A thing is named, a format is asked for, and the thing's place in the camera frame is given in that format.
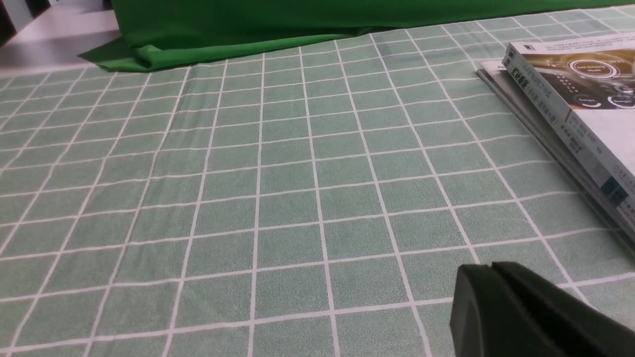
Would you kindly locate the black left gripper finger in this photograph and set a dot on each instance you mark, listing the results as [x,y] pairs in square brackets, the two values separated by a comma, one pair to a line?
[507,310]

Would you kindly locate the lower white book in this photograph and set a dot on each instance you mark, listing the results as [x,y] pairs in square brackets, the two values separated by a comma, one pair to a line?
[562,144]

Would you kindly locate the green checkered tablecloth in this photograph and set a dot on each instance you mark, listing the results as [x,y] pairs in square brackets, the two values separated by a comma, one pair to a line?
[309,202]

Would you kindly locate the white self-driving textbook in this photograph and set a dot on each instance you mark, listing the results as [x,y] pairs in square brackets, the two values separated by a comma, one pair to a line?
[586,84]

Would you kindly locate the green backdrop cloth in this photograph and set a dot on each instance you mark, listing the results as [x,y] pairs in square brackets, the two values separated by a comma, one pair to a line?
[160,34]

